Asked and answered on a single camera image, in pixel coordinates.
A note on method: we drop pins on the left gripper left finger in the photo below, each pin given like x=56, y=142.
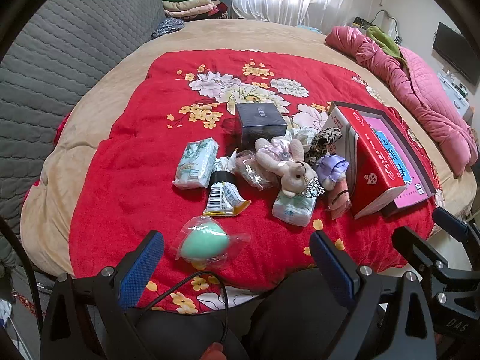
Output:
x=87, y=318

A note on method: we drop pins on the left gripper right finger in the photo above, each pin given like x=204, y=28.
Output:
x=406, y=331

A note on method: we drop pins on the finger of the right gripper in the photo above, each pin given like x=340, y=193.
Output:
x=440, y=282
x=453, y=226

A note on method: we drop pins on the purple satin scrunchie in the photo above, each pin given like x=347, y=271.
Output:
x=330, y=169

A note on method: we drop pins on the green sponge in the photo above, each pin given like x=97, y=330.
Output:
x=204, y=241

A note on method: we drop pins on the small green tissue pack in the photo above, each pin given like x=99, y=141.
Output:
x=297, y=210

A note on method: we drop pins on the leopard print scrunchie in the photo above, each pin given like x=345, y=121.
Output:
x=321, y=143

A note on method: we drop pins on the yellow white snack bag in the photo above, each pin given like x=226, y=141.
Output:
x=224, y=199

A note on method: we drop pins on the large floral tissue pack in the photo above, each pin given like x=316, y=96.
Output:
x=196, y=165

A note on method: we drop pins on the clear bag with pink item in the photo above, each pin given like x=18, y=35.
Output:
x=255, y=175

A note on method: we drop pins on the white floral scrunchie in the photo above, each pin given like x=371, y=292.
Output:
x=304, y=134

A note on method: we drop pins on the person's hand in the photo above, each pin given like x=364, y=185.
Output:
x=214, y=352

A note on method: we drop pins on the grey tray with pink book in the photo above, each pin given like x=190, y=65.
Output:
x=419, y=185

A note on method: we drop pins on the red tissue box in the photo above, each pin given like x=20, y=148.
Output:
x=373, y=179

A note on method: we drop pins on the beige round bed cover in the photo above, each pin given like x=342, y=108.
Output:
x=47, y=211

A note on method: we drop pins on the white drawer cabinet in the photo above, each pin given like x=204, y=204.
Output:
x=457, y=95

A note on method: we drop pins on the pink quilted duvet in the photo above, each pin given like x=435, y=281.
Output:
x=418, y=89

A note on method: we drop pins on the green cloth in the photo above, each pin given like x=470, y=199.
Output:
x=386, y=43

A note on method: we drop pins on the black glossy box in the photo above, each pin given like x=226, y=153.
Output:
x=257, y=120

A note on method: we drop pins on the grey quilted headboard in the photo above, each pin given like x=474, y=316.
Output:
x=62, y=52

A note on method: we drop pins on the dark patterned cloth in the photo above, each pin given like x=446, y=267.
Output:
x=167, y=26

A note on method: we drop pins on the stack of folded clothes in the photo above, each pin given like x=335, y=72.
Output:
x=194, y=10

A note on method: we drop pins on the black wall television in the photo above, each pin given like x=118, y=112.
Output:
x=454, y=49

